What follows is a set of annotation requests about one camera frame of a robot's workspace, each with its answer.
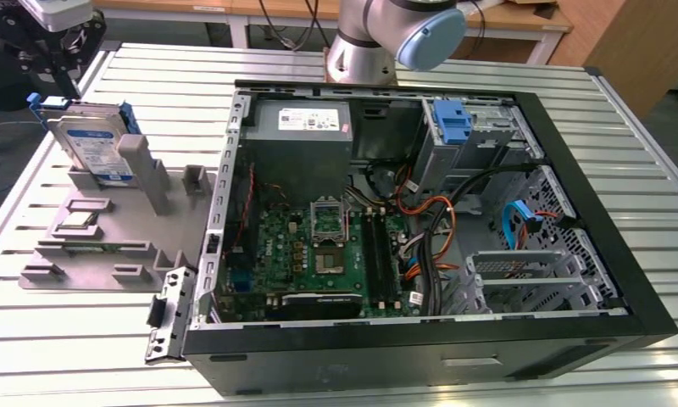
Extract black graphics card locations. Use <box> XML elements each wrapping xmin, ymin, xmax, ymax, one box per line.
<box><xmin>265</xmin><ymin>290</ymin><xmax>366</xmax><ymax>321</ymax></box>

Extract silver CPU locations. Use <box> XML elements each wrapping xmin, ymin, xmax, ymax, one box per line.
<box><xmin>58</xmin><ymin>211</ymin><xmax>101</xmax><ymax>230</ymax></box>

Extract green RAM stick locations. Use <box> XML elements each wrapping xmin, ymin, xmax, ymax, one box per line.
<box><xmin>66</xmin><ymin>243</ymin><xmax>122</xmax><ymax>255</ymax></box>

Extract wooden cabinet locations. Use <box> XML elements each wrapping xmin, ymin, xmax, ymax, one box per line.
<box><xmin>553</xmin><ymin>0</ymin><xmax>678</xmax><ymax>120</ymax></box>

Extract grey power supply unit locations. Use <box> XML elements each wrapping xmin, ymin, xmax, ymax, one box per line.
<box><xmin>240</xmin><ymin>99</ymin><xmax>356</xmax><ymax>209</ymax></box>

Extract black open PC case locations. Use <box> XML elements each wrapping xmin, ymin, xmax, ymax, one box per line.
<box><xmin>180</xmin><ymin>78</ymin><xmax>678</xmax><ymax>398</ymax></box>

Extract black cable bundle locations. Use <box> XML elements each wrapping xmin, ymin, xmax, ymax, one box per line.
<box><xmin>417</xmin><ymin>163</ymin><xmax>544</xmax><ymax>317</ymax></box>

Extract hard disk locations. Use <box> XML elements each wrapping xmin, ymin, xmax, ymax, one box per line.
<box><xmin>26</xmin><ymin>95</ymin><xmax>140</xmax><ymax>184</ymax></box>

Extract metal socket cover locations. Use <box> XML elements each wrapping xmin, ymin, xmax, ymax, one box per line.
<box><xmin>309</xmin><ymin>197</ymin><xmax>352</xmax><ymax>249</ymax></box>

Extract pale floor cable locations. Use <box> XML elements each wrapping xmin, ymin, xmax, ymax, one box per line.
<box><xmin>0</xmin><ymin>120</ymin><xmax>44</xmax><ymax>133</ymax></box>

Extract thin black hanging cable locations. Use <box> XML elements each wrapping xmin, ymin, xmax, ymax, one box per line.
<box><xmin>257</xmin><ymin>0</ymin><xmax>330</xmax><ymax>51</ymax></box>

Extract orange wire bundle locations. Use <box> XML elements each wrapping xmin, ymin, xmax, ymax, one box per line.
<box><xmin>396</xmin><ymin>194</ymin><xmax>462</xmax><ymax>283</ymax></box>

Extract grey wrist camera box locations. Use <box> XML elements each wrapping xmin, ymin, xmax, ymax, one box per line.
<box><xmin>18</xmin><ymin>0</ymin><xmax>96</xmax><ymax>34</ymax></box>

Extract black RAM slot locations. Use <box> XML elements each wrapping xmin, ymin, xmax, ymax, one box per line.
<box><xmin>360</xmin><ymin>206</ymin><xmax>384</xmax><ymax>310</ymax></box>
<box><xmin>376</xmin><ymin>206</ymin><xmax>404</xmax><ymax>311</ymax></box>

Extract grey metal drive cage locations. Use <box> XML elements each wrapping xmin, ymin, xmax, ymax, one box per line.
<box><xmin>417</xmin><ymin>97</ymin><xmax>544</xmax><ymax>200</ymax></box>

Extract grey metal disk bay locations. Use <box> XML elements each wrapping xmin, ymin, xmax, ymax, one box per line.
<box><xmin>466</xmin><ymin>249</ymin><xmax>617</xmax><ymax>315</ymax></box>

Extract yellow black power wires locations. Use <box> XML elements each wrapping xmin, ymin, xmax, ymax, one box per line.
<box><xmin>342</xmin><ymin>184</ymin><xmax>392</xmax><ymax>209</ymax></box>

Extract grey parts rack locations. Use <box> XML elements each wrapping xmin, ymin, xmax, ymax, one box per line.
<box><xmin>18</xmin><ymin>135</ymin><xmax>220</xmax><ymax>293</ymax></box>

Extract red orange power wire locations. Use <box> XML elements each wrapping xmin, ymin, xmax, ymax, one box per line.
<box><xmin>517</xmin><ymin>210</ymin><xmax>581</xmax><ymax>254</ymax></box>

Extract blue plastic drive latch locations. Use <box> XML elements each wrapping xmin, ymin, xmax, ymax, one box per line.
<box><xmin>432</xmin><ymin>100</ymin><xmax>473</xmax><ymax>145</ymax></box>

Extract brown cardboard box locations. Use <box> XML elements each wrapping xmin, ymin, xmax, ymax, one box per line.
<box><xmin>505</xmin><ymin>0</ymin><xmax>564</xmax><ymax>20</ymax></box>

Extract blue data wire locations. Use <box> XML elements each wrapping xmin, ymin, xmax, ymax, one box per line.
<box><xmin>502</xmin><ymin>201</ymin><xmax>544</xmax><ymax>255</ymax></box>

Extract CPU socket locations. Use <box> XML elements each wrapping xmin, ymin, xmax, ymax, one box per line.
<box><xmin>314</xmin><ymin>245</ymin><xmax>354</xmax><ymax>276</ymax></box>

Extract green motherboard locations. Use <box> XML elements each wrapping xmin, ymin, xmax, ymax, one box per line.
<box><xmin>213</xmin><ymin>203</ymin><xmax>425</xmax><ymax>319</ymax></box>

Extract wooden desk white frame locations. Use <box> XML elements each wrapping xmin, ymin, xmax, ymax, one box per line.
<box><xmin>93</xmin><ymin>0</ymin><xmax>576</xmax><ymax>64</ymax></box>

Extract grey white wire bundle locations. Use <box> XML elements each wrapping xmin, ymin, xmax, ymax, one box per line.
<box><xmin>396</xmin><ymin>232</ymin><xmax>430</xmax><ymax>260</ymax></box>

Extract grey slot retainer bracket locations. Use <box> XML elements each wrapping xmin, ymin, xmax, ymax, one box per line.
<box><xmin>144</xmin><ymin>265</ymin><xmax>200</xmax><ymax>365</ymax></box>

